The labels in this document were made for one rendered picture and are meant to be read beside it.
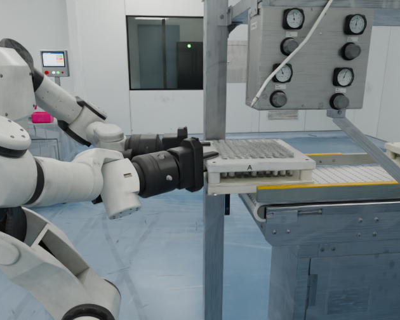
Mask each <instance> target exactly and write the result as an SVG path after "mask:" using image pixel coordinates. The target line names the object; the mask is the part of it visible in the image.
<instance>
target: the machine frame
mask: <svg viewBox="0 0 400 320"><path fill-rule="evenodd" d="M228 6H229V0H204V25H203V141H212V140H225V137H226V104H227V39H228V26H217V8H228ZM224 202H225V194H218V195H216V196H210V195H207V193H206V188H205V186H203V224H204V233H203V320H222V300H223V235H224Z"/></svg>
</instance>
